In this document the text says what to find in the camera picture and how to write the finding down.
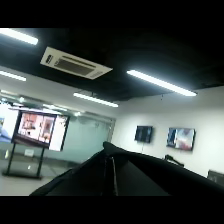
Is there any large display on stand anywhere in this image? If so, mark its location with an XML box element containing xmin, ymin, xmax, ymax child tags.
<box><xmin>2</xmin><ymin>110</ymin><xmax>71</xmax><ymax>180</ymax></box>

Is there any white ceiling air conditioner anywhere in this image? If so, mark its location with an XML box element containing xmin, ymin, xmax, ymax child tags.
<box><xmin>39</xmin><ymin>46</ymin><xmax>114</xmax><ymax>81</ymax></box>

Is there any long ceiling lamp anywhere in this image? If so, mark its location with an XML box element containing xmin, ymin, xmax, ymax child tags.
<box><xmin>0</xmin><ymin>69</ymin><xmax>27</xmax><ymax>83</ymax></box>
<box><xmin>0</xmin><ymin>28</ymin><xmax>40</xmax><ymax>46</ymax></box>
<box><xmin>72</xmin><ymin>92</ymin><xmax>120</xmax><ymax>109</ymax></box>
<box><xmin>126</xmin><ymin>68</ymin><xmax>198</xmax><ymax>98</ymax></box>

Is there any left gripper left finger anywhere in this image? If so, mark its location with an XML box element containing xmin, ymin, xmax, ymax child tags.
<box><xmin>45</xmin><ymin>150</ymin><xmax>110</xmax><ymax>197</ymax></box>

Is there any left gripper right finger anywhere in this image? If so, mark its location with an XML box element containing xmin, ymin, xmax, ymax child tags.
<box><xmin>113</xmin><ymin>156</ymin><xmax>170</xmax><ymax>197</ymax></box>

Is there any wall monitor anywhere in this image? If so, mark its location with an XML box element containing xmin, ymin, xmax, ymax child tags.
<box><xmin>166</xmin><ymin>126</ymin><xmax>197</xmax><ymax>152</ymax></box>
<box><xmin>134</xmin><ymin>125</ymin><xmax>154</xmax><ymax>144</ymax></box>

